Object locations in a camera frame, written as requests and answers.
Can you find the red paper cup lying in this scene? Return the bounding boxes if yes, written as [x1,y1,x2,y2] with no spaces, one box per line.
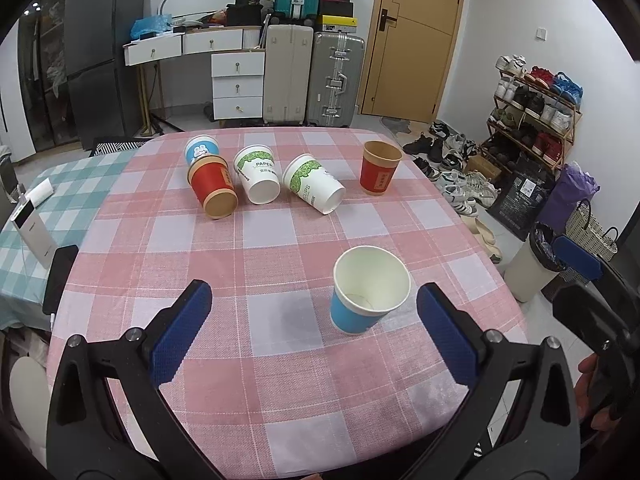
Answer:
[188,155,239,220]

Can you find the white trash bin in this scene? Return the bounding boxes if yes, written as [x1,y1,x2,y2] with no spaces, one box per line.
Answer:
[503,222,566,304]

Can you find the stacked shoe boxes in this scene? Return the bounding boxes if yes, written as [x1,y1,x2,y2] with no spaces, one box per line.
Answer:
[317,0,358,35]

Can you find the white drawer desk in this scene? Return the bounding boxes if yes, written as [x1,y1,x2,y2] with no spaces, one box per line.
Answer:
[124,26,265,122]

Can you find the blue rabbit paper cup lying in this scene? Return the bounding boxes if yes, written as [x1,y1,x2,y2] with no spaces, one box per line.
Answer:
[184,134,219,167]

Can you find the purple bag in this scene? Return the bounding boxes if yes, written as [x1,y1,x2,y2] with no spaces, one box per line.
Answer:
[537,162,600,234]

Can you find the shoe rack with shoes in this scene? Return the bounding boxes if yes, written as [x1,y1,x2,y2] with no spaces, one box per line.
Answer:
[480,55,584,174]

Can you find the pink checkered tablecloth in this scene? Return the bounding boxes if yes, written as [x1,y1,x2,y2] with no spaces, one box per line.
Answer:
[47,128,525,479]

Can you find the blue white paper cup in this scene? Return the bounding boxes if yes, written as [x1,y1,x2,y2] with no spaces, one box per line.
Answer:
[330,246,412,335]

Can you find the red brown paper cup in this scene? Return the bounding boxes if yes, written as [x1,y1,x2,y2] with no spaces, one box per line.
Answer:
[360,141,402,195]

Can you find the beige suitcase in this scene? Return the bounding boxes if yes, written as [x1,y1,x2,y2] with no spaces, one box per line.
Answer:
[262,25,314,125]

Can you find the wooden door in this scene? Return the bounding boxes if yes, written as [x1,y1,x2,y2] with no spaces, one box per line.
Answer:
[359,0,464,122]

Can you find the white green paper cup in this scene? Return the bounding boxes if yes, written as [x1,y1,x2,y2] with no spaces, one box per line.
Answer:
[283,154,346,214]
[233,145,280,206]

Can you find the teal checkered tablecloth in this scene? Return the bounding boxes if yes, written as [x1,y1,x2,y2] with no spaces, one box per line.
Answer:
[0,151,134,330]

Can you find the black smartphone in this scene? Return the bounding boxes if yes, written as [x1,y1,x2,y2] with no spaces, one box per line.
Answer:
[42,245,79,315]

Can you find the glass door cabinet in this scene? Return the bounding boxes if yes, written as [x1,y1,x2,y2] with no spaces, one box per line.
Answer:
[17,0,77,152]

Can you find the silver suitcase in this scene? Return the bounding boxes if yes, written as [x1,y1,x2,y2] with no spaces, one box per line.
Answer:
[306,32,366,128]

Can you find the black shopping bag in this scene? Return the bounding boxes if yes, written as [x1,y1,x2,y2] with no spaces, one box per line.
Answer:
[488,171,555,240]

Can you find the white power bank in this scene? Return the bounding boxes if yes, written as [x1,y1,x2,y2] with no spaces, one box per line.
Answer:
[10,200,58,270]

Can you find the woven basket bag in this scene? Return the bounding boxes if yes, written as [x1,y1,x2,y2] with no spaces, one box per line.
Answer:
[565,200,620,262]

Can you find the blue plastic bag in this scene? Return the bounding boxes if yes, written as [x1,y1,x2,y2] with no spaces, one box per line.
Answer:
[130,14,174,41]

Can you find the black refrigerator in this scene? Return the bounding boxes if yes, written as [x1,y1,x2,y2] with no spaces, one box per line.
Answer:
[64,0,144,150]

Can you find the white green paper cup right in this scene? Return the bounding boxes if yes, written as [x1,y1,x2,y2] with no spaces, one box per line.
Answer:
[283,154,346,214]

